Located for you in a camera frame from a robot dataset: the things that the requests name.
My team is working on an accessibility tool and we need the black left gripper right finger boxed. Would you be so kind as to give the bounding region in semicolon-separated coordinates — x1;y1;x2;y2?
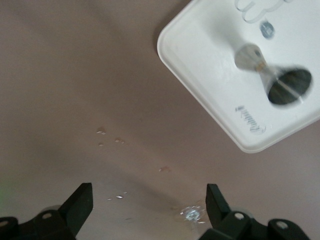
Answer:
198;183;311;240

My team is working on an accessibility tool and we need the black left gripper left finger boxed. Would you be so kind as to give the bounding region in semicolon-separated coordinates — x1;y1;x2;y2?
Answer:
0;182;94;240

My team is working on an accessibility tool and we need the steel double jigger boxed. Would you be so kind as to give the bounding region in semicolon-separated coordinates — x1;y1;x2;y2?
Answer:
234;43;314;109

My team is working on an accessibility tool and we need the clear stemmed wine glass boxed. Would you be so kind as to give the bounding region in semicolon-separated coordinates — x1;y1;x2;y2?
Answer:
178;203;208;225

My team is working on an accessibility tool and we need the brown table cover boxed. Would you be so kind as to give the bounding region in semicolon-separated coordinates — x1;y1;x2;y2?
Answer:
0;0;320;240

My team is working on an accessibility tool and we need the cream tray with rabbit print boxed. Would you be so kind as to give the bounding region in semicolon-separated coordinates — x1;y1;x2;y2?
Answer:
156;0;320;154

